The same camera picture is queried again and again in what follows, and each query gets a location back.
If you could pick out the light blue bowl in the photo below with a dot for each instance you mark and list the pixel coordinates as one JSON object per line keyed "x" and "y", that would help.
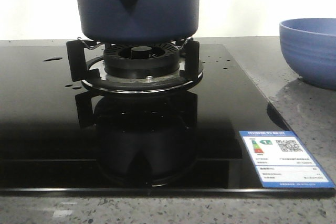
{"x": 308, "y": 47}

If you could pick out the black pot support grate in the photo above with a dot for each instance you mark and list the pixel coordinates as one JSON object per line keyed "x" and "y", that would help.
{"x": 93, "y": 75}

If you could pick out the dark blue cooking pot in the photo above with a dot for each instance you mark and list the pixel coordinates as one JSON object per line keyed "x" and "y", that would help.
{"x": 138, "y": 21}

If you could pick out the black gas burner head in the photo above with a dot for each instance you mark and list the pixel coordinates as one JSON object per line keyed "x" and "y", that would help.
{"x": 140, "y": 61}

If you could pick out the black glass gas stove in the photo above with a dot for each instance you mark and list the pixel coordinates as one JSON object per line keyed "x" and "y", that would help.
{"x": 57, "y": 138}

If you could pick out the blue energy label sticker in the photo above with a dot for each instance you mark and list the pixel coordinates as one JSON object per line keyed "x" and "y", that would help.
{"x": 281, "y": 161}

